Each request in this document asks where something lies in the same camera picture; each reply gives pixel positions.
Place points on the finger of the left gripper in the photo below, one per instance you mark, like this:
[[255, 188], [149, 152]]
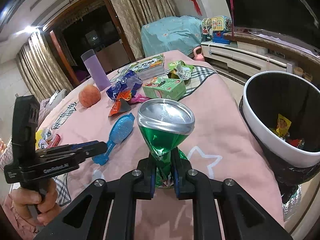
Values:
[[75, 146], [81, 154]]

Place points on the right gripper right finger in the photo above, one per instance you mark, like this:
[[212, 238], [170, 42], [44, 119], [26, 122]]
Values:
[[222, 209]]

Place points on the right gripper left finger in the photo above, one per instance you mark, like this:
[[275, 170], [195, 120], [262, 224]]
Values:
[[105, 209]]

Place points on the blue spoon-shaped wrapper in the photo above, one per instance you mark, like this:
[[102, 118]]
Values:
[[119, 132]]

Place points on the orange snack bag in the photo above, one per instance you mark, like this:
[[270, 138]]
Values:
[[122, 103]]

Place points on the crushed green soda can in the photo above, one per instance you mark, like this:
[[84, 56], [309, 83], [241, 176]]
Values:
[[164, 124]]

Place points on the green milk carton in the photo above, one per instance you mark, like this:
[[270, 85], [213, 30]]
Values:
[[164, 88]]

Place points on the white round trash bin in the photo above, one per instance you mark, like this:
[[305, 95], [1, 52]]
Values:
[[282, 110]]

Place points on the person's left hand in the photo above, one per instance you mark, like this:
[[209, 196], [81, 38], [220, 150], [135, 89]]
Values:
[[47, 206]]

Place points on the red packet on table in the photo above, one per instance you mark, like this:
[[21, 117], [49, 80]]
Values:
[[54, 141]]

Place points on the silver foil mat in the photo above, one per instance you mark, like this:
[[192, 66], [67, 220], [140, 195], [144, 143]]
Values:
[[291, 206]]

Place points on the red apple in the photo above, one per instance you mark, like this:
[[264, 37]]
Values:
[[89, 96]]

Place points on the purple tumbler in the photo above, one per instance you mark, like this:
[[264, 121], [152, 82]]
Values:
[[95, 69]]

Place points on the pink tablecloth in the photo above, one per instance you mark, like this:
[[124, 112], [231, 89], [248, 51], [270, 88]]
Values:
[[220, 146]]

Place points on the pink candy wrapper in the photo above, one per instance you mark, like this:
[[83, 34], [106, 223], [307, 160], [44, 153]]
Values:
[[138, 98]]

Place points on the blue plastic wrapper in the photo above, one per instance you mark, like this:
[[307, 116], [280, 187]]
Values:
[[130, 81]]

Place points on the yellow wrapper in bin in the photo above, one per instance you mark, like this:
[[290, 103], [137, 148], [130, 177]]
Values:
[[283, 125]]

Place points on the colourful book stack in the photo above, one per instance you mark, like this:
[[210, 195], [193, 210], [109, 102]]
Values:
[[147, 68]]

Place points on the green crumpled snack wrapper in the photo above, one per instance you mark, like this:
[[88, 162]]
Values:
[[180, 70]]

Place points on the pink kettlebell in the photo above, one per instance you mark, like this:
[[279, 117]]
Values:
[[198, 55]]

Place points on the teal covered furniture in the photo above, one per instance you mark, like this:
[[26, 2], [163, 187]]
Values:
[[171, 33]]

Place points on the beige curtain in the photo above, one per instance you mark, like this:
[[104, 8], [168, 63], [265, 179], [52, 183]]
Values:
[[133, 14]]

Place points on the white TV cabinet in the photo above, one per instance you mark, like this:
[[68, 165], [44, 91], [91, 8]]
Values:
[[250, 54]]

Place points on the toy cash register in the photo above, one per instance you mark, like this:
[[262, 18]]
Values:
[[214, 28]]

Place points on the black television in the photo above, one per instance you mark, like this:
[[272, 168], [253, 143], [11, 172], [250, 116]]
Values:
[[295, 18]]

